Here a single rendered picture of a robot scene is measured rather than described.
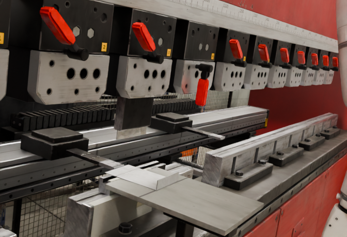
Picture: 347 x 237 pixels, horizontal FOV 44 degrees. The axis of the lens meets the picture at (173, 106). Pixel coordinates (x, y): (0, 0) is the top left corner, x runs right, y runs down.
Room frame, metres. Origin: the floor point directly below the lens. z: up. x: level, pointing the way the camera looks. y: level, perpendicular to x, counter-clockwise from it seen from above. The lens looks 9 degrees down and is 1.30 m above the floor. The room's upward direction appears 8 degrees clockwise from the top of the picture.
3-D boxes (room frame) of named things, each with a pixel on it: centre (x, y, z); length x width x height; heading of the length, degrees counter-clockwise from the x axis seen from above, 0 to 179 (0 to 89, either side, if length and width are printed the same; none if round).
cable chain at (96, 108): (1.26, 0.31, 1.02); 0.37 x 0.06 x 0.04; 149
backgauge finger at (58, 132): (0.97, 0.21, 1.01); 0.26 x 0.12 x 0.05; 59
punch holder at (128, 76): (0.86, 0.09, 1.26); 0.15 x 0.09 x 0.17; 149
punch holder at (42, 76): (0.69, 0.19, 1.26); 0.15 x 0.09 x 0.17; 149
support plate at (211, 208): (0.80, -0.05, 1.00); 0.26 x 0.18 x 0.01; 59
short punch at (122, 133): (0.88, 0.08, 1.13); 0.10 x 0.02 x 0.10; 149
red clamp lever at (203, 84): (0.98, -0.06, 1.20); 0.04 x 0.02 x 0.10; 59
